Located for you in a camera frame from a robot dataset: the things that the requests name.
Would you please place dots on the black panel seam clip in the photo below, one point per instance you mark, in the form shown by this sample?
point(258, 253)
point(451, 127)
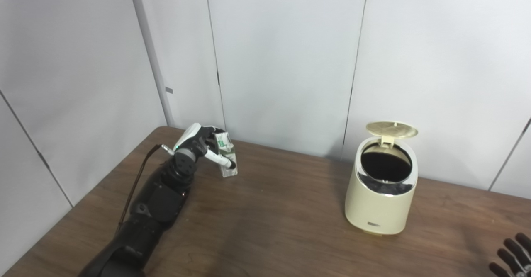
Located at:
point(218, 78)

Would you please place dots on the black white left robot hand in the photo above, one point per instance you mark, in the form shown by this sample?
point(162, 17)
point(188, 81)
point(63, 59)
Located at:
point(193, 142)

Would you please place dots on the cream round bin lid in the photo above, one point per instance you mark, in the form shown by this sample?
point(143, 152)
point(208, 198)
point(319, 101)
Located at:
point(392, 129)

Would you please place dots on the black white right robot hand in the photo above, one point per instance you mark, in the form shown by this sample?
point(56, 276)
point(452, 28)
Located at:
point(516, 256)

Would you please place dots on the white green milk carton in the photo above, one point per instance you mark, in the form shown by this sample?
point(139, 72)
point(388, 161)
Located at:
point(226, 142)

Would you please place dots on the cream-colored round bin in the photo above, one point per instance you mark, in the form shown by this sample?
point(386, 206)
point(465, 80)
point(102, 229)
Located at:
point(379, 208)

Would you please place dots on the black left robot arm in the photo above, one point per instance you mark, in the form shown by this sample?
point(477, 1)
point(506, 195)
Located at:
point(153, 206)

